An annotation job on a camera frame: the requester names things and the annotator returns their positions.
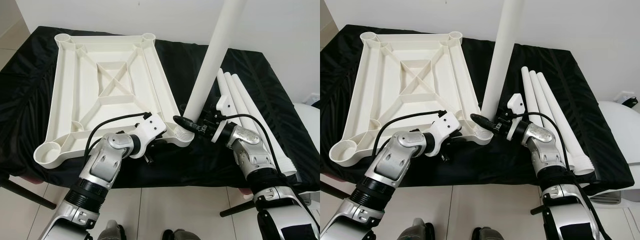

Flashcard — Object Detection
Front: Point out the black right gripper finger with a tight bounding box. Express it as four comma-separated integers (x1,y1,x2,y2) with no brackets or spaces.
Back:
173,115,200,133
470,113,498,132

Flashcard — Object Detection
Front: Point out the white plastic table top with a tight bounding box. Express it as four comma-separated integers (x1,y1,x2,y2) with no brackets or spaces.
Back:
329,31,493,165
33,33,195,167

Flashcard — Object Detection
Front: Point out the black cloth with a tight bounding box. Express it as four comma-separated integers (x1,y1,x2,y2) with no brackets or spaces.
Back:
0,26,321,192
320,24,636,191

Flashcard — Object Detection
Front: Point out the grey robot right foot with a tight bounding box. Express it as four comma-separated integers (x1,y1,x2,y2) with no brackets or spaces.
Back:
161,227,202,240
470,226,507,240

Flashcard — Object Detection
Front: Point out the grey robot foot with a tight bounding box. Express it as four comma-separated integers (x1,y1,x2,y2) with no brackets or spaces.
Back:
161,227,202,240
470,226,507,240
96,220,127,240
402,217,437,240

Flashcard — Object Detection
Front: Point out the grey robot left foot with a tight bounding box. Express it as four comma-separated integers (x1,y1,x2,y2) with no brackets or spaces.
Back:
96,220,127,240
402,217,437,240

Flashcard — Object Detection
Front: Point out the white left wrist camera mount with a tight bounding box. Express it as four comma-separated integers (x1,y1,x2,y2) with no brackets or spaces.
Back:
425,111,463,151
131,112,168,153

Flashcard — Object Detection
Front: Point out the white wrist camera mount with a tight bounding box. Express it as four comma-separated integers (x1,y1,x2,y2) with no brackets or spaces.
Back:
506,93,526,142
425,111,463,151
131,112,168,153
209,94,235,144

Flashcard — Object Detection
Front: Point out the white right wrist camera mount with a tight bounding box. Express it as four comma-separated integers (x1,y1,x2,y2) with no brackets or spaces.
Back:
209,94,235,144
506,93,526,142

